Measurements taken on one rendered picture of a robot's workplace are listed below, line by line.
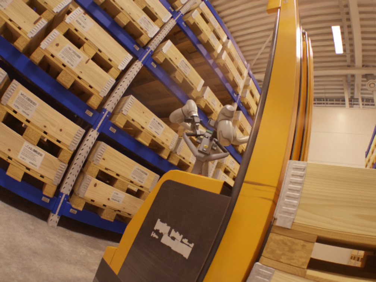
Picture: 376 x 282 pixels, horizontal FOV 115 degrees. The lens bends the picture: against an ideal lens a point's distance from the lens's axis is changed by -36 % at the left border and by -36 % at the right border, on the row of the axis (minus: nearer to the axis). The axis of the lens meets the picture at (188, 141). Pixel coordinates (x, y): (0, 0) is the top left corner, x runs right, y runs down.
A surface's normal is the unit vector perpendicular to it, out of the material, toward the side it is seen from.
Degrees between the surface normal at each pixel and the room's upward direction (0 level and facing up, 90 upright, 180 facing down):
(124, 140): 90
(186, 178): 90
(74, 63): 90
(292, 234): 90
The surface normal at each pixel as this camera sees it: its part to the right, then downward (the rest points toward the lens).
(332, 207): -0.57, -0.50
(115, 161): 0.72, 0.06
